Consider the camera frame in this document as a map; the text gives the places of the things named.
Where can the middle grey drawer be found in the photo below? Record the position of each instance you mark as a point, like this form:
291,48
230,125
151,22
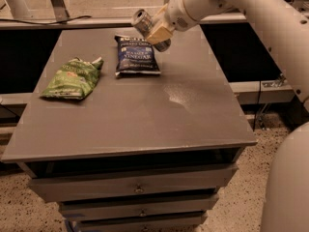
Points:
140,207

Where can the green chip bag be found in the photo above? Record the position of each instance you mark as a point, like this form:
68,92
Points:
75,80

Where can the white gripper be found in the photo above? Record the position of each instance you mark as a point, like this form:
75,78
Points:
178,14

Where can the blue salt vinegar chip bag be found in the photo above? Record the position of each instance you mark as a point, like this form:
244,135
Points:
135,56

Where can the top grey drawer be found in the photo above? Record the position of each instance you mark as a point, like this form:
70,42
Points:
139,182

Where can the grey metal rail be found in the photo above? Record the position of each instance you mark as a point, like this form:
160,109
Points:
87,22

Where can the white pipe post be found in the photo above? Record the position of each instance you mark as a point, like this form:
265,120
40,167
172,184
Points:
19,9

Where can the grey drawer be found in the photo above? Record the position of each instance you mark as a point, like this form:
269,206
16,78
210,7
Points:
142,224
139,182
140,207

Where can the bottom grey drawer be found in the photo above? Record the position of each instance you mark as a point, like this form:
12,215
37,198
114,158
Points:
142,224

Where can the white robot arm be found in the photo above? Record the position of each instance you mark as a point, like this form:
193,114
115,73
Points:
284,32

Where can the grey drawer cabinet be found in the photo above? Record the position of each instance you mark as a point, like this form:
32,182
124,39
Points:
186,116

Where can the silver blue redbull can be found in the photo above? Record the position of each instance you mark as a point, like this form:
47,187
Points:
143,23

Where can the grey metal bracket left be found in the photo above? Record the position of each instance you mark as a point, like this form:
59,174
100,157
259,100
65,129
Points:
60,10

